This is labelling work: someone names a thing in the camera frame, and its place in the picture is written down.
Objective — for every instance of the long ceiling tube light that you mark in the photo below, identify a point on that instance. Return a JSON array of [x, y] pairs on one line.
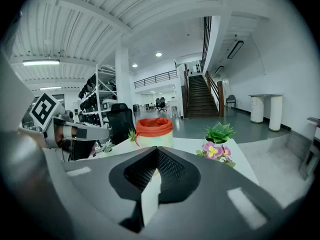
[[41, 62], [50, 88]]

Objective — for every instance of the grey green succulent plant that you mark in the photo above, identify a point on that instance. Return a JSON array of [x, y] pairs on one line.
[[108, 146]]

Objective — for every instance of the person's left forearm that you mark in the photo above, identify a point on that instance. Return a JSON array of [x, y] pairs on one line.
[[30, 136]]

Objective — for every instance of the white curved counter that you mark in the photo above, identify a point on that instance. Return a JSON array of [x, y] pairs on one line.
[[266, 95]]

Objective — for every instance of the white shelf rack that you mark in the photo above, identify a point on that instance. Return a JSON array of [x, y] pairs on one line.
[[100, 94]]

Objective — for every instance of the black hanging linear lamp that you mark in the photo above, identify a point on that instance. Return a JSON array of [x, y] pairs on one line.
[[235, 49], [218, 70]]

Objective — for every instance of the person's left hand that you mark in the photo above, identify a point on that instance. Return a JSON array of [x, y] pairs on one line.
[[66, 134]]

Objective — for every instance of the wooden staircase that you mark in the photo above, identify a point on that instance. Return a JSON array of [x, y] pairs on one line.
[[200, 99]]

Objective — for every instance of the pink flower plant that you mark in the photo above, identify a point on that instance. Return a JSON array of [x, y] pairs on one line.
[[212, 151]]

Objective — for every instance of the white cylindrical pillar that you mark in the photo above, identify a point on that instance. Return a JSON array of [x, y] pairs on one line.
[[257, 109], [275, 114]]

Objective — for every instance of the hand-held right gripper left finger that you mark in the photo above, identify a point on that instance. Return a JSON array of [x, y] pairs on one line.
[[100, 179]]

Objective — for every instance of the black mesh office chair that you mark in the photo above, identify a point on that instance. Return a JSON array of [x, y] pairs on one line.
[[120, 124]]

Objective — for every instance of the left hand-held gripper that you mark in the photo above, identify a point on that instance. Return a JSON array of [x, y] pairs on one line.
[[43, 111]]

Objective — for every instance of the white square column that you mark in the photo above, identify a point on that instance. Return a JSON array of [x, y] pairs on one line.
[[123, 79]]

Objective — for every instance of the small spiky green plant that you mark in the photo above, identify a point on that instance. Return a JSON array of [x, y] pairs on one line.
[[132, 135]]

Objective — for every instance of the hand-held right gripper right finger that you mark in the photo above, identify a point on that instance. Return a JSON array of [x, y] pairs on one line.
[[212, 196]]

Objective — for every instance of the black balcony railing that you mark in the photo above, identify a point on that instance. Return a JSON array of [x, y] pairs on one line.
[[155, 79]]

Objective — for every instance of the round ceiling light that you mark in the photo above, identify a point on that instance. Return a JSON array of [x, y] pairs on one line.
[[158, 54], [134, 65]]

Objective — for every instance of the black swivel chair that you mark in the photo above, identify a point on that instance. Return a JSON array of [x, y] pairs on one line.
[[163, 104], [157, 103]]

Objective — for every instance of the cream bucket with orange liner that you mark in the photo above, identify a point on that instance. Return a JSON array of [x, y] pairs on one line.
[[153, 127]]

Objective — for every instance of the grey armchair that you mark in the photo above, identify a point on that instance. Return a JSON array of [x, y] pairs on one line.
[[231, 100]]

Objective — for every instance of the black stairwell railing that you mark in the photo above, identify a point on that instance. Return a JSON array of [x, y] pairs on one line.
[[206, 41]]

